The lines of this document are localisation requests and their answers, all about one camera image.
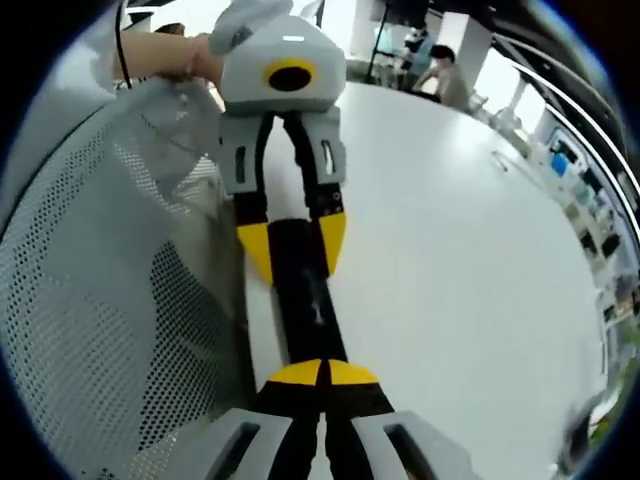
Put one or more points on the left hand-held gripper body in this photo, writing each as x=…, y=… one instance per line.
x=250, y=65

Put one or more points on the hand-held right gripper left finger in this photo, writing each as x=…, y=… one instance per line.
x=260, y=440

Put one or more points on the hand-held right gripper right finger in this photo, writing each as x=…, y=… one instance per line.
x=380, y=440

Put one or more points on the black remote control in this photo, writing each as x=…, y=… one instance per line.
x=310, y=320

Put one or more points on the person's left hand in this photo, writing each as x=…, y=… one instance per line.
x=207, y=62

